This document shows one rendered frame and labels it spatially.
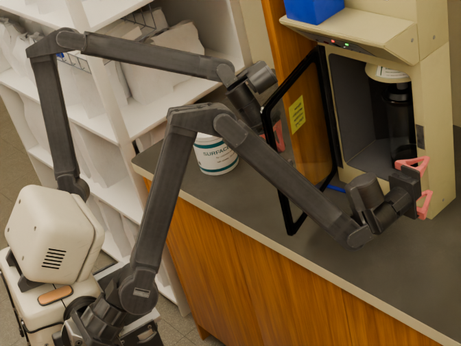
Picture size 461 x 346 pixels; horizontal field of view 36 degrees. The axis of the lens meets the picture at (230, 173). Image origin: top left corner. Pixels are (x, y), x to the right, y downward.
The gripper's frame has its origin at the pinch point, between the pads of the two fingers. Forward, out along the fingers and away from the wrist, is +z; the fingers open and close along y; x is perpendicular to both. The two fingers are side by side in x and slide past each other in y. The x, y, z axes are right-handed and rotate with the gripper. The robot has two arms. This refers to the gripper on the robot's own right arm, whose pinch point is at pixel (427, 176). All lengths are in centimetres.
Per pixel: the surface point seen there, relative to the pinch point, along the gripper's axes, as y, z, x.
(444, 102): 5.8, 20.0, 8.9
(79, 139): -42, -9, 169
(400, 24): 31.1, 9.5, 11.4
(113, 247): -111, -8, 183
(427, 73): 16.9, 14.2, 8.9
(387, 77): 13.1, 14.0, 20.6
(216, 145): -15, -5, 74
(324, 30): 30.8, 0.9, 25.9
